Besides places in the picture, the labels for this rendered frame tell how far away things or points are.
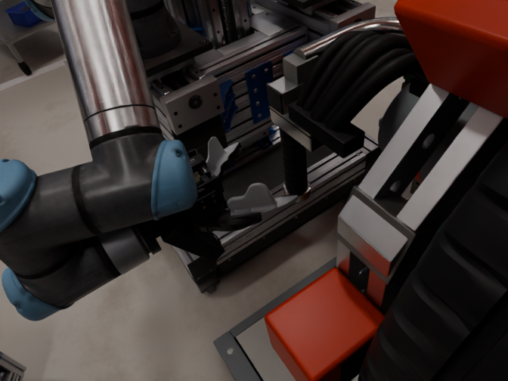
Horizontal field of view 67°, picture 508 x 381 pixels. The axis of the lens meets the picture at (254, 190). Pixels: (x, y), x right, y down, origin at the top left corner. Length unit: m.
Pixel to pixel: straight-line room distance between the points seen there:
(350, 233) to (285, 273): 1.10
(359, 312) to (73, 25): 0.38
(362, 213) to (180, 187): 0.17
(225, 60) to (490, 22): 0.91
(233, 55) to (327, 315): 0.85
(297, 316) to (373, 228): 0.11
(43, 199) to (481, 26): 0.37
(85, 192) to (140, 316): 1.11
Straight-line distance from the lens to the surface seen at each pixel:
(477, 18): 0.24
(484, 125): 0.31
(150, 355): 1.41
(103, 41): 0.43
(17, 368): 1.45
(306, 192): 0.62
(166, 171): 0.38
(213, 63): 1.09
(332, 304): 0.38
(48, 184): 0.42
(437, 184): 0.31
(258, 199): 0.50
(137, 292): 1.53
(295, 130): 0.49
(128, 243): 0.48
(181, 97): 0.89
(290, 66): 0.46
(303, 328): 0.37
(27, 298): 0.50
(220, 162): 0.59
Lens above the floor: 1.23
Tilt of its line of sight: 46 degrees down
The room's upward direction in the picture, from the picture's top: 11 degrees counter-clockwise
